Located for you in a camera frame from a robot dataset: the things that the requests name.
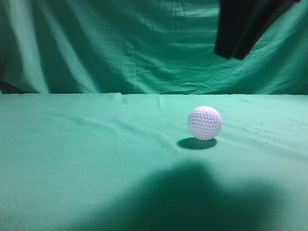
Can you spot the green backdrop cloth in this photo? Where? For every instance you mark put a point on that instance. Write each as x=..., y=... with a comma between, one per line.
x=143, y=47

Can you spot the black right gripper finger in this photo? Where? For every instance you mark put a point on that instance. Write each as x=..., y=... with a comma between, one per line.
x=241, y=24

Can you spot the white dimpled golf ball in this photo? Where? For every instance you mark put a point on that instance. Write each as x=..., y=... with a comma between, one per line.
x=204, y=123

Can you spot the green table cloth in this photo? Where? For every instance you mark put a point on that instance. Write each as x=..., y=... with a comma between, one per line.
x=113, y=162

